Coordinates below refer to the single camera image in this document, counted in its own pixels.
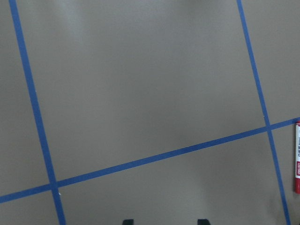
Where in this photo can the red marker pen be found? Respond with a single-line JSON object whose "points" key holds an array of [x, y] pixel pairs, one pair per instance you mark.
{"points": [[297, 158]]}

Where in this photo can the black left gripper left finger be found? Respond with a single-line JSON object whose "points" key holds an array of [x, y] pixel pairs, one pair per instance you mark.
{"points": [[128, 222]]}

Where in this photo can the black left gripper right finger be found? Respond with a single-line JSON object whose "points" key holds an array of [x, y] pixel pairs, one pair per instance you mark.
{"points": [[203, 222]]}

